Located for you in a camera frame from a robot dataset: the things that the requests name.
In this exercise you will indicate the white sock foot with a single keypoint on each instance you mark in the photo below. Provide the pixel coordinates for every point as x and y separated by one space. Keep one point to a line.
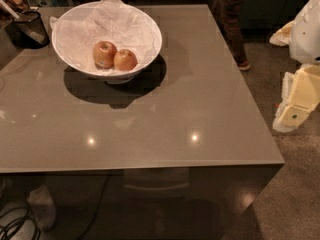
43 207

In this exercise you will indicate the white crumpled paper liner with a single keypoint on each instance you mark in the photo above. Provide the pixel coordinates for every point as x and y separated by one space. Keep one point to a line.
110 24

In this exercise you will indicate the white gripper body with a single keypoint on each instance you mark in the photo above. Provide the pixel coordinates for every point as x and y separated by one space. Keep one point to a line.
306 34

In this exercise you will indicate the person's leg in brown trousers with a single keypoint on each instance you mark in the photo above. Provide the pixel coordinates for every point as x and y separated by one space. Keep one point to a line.
227 14

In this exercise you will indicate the white ceramic bowl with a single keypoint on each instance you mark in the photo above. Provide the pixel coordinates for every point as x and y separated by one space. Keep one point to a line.
75 64

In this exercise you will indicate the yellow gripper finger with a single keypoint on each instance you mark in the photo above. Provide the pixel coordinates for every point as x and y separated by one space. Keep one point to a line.
300 97
282 36

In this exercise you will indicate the red-yellow apple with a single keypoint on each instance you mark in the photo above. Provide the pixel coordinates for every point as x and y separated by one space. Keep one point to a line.
103 54
125 60

